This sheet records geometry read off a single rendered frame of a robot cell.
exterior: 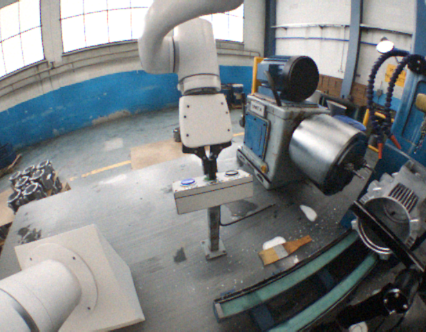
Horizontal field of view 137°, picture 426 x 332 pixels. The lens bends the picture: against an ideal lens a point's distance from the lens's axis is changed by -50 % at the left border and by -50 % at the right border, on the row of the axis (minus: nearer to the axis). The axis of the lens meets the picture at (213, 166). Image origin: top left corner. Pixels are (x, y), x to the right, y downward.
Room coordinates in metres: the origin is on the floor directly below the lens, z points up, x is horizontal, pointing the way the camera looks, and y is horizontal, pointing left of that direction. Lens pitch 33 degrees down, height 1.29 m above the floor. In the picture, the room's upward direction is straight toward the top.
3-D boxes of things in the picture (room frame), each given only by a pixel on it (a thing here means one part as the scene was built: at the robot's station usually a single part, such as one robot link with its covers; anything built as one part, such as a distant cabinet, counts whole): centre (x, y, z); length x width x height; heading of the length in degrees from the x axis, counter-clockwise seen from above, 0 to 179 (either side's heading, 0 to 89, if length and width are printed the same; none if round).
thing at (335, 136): (0.51, -0.40, 1.04); 0.37 x 0.25 x 0.25; 19
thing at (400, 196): (0.18, -0.51, 1.02); 0.20 x 0.19 x 0.19; 109
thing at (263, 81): (0.77, -0.28, 1.16); 0.33 x 0.26 x 0.42; 19
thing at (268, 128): (0.74, -0.33, 0.99); 0.35 x 0.31 x 0.37; 19
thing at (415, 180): (0.19, -0.55, 1.11); 0.12 x 0.11 x 0.07; 109
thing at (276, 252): (0.25, -0.24, 0.80); 0.21 x 0.05 x 0.01; 106
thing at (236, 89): (5.41, -0.34, 0.37); 1.20 x 0.80 x 0.74; 114
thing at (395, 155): (0.22, -0.66, 0.97); 0.30 x 0.11 x 0.34; 19
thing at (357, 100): (4.36, -3.29, 0.71); 2.21 x 0.95 x 1.43; 29
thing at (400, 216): (0.20, -0.60, 1.02); 0.15 x 0.02 x 0.15; 19
